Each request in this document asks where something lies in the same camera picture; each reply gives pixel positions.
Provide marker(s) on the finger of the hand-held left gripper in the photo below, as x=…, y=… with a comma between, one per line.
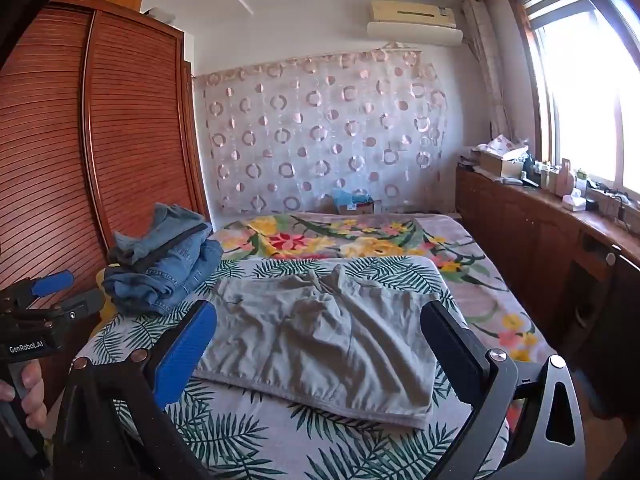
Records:
x=52, y=282
x=82, y=305

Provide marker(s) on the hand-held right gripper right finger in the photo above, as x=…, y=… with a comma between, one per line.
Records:
x=450, y=345

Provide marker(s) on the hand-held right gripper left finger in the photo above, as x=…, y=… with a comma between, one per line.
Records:
x=185, y=355

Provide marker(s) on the grey pants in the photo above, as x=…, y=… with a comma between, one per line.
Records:
x=320, y=340

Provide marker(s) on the person's left hand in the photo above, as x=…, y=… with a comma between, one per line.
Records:
x=32, y=395

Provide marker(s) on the yellow cloth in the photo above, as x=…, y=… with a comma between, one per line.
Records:
x=102, y=280

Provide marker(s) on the leaf print bedsheet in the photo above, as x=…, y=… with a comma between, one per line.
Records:
x=240, y=440

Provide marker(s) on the faded blue denim jeans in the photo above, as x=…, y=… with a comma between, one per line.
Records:
x=160, y=227

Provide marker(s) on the long wooden cabinet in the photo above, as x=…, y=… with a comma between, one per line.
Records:
x=525, y=240

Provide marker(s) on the floral blanket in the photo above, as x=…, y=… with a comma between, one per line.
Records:
x=350, y=240

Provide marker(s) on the wooden louvered wardrobe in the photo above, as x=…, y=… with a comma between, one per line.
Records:
x=100, y=135

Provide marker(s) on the cardboard box with label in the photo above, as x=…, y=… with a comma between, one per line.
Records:
x=362, y=207

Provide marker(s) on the open cardboard box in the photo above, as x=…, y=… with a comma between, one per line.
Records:
x=500, y=164

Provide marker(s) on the white tissue box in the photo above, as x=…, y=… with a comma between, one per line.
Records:
x=574, y=202

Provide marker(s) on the white bottle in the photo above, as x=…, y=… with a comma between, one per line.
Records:
x=548, y=175

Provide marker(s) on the patterned paper bag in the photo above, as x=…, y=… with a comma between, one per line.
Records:
x=500, y=142

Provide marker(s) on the circle patterned sheer curtain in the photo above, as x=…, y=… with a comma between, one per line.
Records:
x=310, y=135

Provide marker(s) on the wooden framed window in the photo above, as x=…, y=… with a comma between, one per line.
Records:
x=575, y=85

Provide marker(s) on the wall air conditioner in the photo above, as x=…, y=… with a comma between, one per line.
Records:
x=412, y=20

